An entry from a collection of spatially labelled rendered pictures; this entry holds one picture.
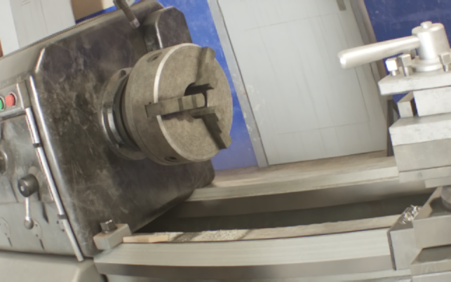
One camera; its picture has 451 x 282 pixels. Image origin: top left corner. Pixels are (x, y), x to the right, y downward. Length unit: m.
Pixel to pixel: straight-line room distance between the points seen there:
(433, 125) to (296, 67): 4.05
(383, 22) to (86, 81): 3.22
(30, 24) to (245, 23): 1.47
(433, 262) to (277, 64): 4.17
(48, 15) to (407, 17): 2.43
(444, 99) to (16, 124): 1.00
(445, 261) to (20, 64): 1.08
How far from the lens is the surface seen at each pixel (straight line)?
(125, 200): 1.87
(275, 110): 5.35
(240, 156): 5.68
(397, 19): 4.79
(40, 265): 1.90
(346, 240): 1.43
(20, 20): 5.27
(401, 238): 1.32
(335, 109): 5.12
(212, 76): 1.75
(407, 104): 1.21
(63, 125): 1.75
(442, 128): 1.15
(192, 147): 1.74
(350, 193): 1.78
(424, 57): 1.19
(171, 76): 1.72
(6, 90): 1.76
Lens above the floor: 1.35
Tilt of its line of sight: 12 degrees down
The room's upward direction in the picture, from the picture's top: 17 degrees counter-clockwise
